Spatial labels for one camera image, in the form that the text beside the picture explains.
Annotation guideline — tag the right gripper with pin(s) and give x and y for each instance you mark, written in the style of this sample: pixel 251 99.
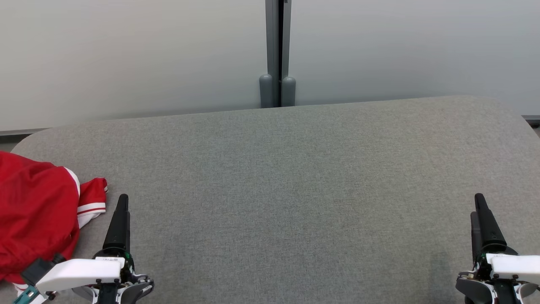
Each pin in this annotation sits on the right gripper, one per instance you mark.
pixel 476 287

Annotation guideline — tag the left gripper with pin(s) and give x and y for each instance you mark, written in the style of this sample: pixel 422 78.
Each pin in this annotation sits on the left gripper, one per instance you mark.
pixel 130 287

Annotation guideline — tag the red basketball jersey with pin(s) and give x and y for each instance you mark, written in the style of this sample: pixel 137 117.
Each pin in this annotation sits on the red basketball jersey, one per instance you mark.
pixel 33 202

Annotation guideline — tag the grey partition base rail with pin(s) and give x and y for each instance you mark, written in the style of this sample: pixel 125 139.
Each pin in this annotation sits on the grey partition base rail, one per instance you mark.
pixel 21 132
pixel 532 120

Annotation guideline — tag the grey double partition post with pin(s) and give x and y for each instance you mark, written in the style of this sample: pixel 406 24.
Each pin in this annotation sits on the grey double partition post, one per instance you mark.
pixel 272 42

